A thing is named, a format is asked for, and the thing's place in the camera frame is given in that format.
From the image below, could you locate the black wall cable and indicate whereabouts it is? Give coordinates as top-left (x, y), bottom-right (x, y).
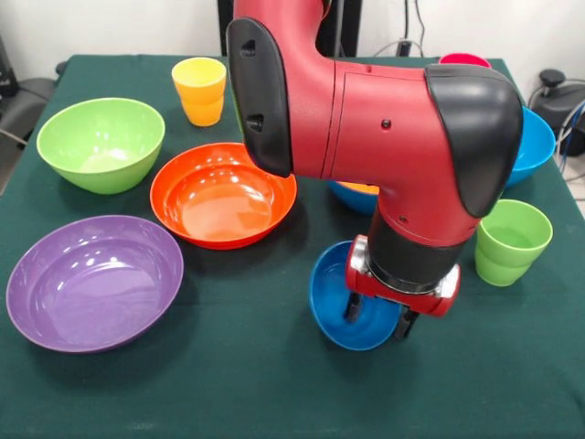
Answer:
top-left (374, 0), bottom-right (429, 59)

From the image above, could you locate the orange-red shallow bowl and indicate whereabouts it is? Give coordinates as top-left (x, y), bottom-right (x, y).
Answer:
top-left (149, 142), bottom-right (299, 251)

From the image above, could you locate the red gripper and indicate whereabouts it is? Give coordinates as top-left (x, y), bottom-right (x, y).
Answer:
top-left (342, 234), bottom-right (462, 341)

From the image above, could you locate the dark green tablecloth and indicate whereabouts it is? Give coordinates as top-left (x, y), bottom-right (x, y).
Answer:
top-left (0, 54), bottom-right (585, 439)

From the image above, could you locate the red cup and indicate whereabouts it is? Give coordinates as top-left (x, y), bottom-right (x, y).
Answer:
top-left (438, 52), bottom-right (493, 70)

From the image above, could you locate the large yellow-orange bowl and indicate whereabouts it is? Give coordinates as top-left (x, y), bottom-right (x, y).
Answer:
top-left (340, 181), bottom-right (380, 196)

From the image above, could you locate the tangle of cables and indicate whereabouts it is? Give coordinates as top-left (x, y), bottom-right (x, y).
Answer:
top-left (552, 100), bottom-right (585, 179)

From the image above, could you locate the green cup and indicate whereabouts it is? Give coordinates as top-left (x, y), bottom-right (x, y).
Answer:
top-left (474, 198), bottom-right (554, 288)

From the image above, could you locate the grey office chair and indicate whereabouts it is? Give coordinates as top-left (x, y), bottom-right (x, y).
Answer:
top-left (0, 77), bottom-right (59, 138)

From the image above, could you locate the green bowl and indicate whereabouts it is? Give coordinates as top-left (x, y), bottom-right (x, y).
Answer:
top-left (36, 96), bottom-right (166, 196)

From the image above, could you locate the yellow cup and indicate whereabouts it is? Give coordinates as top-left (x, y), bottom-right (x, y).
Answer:
top-left (171, 57), bottom-right (228, 127)

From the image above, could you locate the small dark blue bowl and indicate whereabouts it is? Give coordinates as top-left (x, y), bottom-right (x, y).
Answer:
top-left (308, 241), bottom-right (404, 352)

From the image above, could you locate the light blue bowl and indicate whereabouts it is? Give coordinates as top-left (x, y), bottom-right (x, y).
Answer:
top-left (502, 106), bottom-right (557, 189)
top-left (325, 180), bottom-right (380, 217)

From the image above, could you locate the purple bowl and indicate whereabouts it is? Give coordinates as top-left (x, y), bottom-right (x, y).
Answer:
top-left (5, 215), bottom-right (185, 354)

